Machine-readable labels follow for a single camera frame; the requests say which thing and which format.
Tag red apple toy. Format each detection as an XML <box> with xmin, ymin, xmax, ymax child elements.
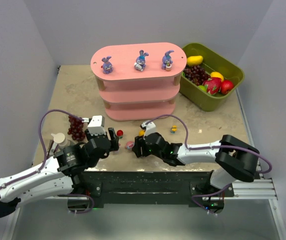
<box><xmin>220</xmin><ymin>80</ymin><xmax>234</xmax><ymax>95</ymax></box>

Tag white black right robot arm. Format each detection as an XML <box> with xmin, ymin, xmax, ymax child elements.
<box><xmin>132</xmin><ymin>132</ymin><xmax>260</xmax><ymax>190</ymax></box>

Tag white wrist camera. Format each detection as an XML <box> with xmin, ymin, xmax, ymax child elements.
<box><xmin>140</xmin><ymin>120</ymin><xmax>156</xmax><ymax>139</ymax></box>
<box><xmin>87</xmin><ymin>115</ymin><xmax>106</xmax><ymax>136</ymax></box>

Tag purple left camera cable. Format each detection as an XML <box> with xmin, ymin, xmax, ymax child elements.
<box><xmin>0</xmin><ymin>109</ymin><xmax>88</xmax><ymax>226</ymax></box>

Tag purple bunny toy with cup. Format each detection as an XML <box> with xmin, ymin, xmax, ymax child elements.
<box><xmin>161</xmin><ymin>50</ymin><xmax>174</xmax><ymax>71</ymax></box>

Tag red dragon fruit toy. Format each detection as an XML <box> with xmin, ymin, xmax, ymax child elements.
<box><xmin>203</xmin><ymin>77</ymin><xmax>222</xmax><ymax>96</ymax></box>

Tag blonde blue dress doll toy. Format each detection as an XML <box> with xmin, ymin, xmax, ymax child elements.
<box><xmin>170</xmin><ymin>125</ymin><xmax>177</xmax><ymax>134</ymax></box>

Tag dark red grape bunch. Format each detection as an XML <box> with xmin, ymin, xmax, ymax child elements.
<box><xmin>67</xmin><ymin>115</ymin><xmax>86</xmax><ymax>142</ymax></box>

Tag olive green plastic bin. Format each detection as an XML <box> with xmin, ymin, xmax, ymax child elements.
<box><xmin>180</xmin><ymin>42</ymin><xmax>245</xmax><ymax>112</ymax></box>

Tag purple bunny toy blue ears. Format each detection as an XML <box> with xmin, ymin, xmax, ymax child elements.
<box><xmin>134</xmin><ymin>50</ymin><xmax>149</xmax><ymax>72</ymax></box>

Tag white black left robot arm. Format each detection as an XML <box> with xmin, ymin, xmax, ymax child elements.
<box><xmin>0</xmin><ymin>127</ymin><xmax>119</xmax><ymax>218</ymax></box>

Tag green lime toy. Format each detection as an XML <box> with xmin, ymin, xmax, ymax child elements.
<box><xmin>198</xmin><ymin>85</ymin><xmax>207</xmax><ymax>92</ymax></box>

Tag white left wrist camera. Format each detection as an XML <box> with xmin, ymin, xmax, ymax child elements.
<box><xmin>87</xmin><ymin>115</ymin><xmax>106</xmax><ymax>136</ymax></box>

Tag yellow mango toy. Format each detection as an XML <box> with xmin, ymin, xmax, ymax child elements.
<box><xmin>187</xmin><ymin>55</ymin><xmax>204</xmax><ymax>66</ymax></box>

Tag purple grape bunch in bin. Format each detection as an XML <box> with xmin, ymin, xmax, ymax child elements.
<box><xmin>183</xmin><ymin>65</ymin><xmax>210</xmax><ymax>86</ymax></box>

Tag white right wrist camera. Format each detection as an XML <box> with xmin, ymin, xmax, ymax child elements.
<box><xmin>140</xmin><ymin>120</ymin><xmax>156</xmax><ymax>139</ymax></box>

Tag red haired mermaid toy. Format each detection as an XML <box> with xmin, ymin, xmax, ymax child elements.
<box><xmin>116</xmin><ymin>130</ymin><xmax>123</xmax><ymax>139</ymax></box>

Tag purple bunny toy red bow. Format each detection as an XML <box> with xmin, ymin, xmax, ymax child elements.
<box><xmin>101</xmin><ymin>56</ymin><xmax>113</xmax><ymax>74</ymax></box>

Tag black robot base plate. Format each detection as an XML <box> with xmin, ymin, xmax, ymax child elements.
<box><xmin>67</xmin><ymin>171</ymin><xmax>234</xmax><ymax>212</ymax></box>

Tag pink three-tier wooden shelf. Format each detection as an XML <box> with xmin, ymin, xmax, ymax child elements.
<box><xmin>90</xmin><ymin>42</ymin><xmax>187</xmax><ymax>121</ymax></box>

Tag pink toy with blue bow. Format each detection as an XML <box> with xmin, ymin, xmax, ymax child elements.
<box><xmin>125</xmin><ymin>141</ymin><xmax>135</xmax><ymax>150</ymax></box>

